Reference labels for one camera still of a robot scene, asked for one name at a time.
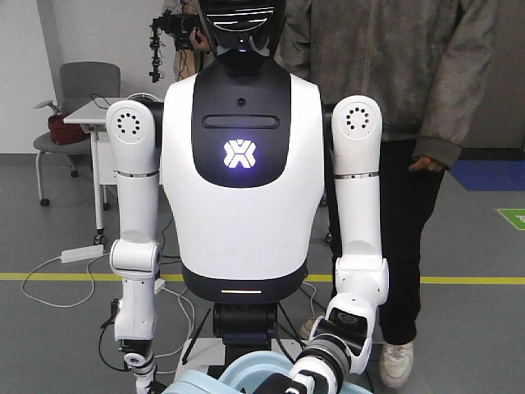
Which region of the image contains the black white robot left hand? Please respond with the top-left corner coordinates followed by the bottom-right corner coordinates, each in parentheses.
top-left (254, 370), bottom-right (338, 394)

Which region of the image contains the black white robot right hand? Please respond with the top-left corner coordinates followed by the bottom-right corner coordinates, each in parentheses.
top-left (135, 376), bottom-right (167, 394)

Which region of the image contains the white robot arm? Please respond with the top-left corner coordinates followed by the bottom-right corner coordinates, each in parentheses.
top-left (286, 95), bottom-right (389, 393)
top-left (106, 99), bottom-right (161, 393)

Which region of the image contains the light blue plastic basket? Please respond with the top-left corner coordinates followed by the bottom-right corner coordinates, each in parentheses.
top-left (164, 350), bottom-right (367, 393)

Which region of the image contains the white power strip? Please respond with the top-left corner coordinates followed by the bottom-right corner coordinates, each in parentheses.
top-left (60, 245), bottom-right (104, 263)

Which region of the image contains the red bag on chair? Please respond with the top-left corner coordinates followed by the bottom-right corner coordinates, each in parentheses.
top-left (48, 113), bottom-right (88, 145)

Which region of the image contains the white folding table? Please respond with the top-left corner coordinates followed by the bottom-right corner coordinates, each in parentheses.
top-left (62, 96), bottom-right (169, 246)

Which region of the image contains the grey office chair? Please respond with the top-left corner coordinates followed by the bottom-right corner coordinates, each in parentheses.
top-left (33, 62), bottom-right (121, 207)

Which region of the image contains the person in dark trousers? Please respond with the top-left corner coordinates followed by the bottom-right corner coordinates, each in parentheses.
top-left (277, 0), bottom-right (498, 388)

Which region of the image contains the person with camera rig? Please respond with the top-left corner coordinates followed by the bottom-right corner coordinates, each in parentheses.
top-left (149, 1), bottom-right (213, 83)

